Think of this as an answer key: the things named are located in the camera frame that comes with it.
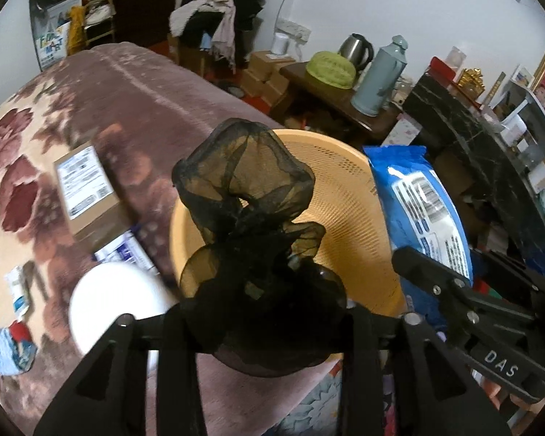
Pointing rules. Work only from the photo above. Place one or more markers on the white wardrobe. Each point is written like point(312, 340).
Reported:
point(0, 68)

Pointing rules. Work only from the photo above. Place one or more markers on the orange plastic basket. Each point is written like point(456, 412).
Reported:
point(340, 218)

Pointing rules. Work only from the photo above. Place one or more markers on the small white blue packet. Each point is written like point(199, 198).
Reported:
point(18, 295)

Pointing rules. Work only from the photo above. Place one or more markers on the stack of brown cardboard boxes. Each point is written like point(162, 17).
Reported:
point(263, 81)

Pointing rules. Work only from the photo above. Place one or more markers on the red box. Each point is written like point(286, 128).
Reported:
point(443, 70)

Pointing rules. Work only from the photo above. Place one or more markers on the blue wet wipes packet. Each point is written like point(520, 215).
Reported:
point(418, 200)

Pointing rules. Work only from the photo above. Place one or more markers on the gold ornament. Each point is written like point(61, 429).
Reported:
point(471, 81)

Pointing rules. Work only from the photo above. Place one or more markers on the black mesh scrunchie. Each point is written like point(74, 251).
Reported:
point(245, 218)

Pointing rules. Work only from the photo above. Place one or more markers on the brown cardboard box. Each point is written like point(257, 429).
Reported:
point(91, 218)

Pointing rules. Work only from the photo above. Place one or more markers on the steel electric kettle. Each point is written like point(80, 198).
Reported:
point(356, 50)

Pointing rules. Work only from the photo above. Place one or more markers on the dark brown door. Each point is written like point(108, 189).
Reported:
point(141, 4)

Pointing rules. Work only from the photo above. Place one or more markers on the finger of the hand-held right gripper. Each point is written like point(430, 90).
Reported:
point(422, 268)

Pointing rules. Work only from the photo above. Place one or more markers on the green mesh food cover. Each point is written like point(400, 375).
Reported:
point(329, 70)

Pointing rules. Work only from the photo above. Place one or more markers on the white wall power strip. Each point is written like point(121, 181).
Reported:
point(295, 28)

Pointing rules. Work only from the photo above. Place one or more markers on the printed white bag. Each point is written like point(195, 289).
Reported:
point(50, 45)

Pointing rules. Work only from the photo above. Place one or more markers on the white paper roll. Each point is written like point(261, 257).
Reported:
point(281, 44)

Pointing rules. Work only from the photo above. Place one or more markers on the dark wooden side table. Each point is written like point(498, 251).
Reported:
point(318, 100)

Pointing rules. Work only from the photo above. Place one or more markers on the blue white small box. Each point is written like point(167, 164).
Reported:
point(127, 250)

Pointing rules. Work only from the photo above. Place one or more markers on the grey green thermos flask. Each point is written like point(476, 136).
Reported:
point(379, 77)

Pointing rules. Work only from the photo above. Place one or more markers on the pile of clothes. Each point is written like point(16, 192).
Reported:
point(218, 22)

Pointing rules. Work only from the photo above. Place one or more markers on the yellow cloth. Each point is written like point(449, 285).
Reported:
point(76, 32)

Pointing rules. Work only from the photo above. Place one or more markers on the floral floor rug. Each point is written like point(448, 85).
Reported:
point(313, 404)

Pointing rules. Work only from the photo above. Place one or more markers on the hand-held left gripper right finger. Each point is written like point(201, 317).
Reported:
point(363, 363)

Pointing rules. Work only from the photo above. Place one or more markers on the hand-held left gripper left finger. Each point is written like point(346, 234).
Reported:
point(177, 363)

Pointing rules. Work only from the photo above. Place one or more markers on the white plastic jar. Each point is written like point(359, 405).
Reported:
point(113, 299)

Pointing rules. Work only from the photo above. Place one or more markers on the metal shelf rack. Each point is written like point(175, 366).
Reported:
point(101, 22)

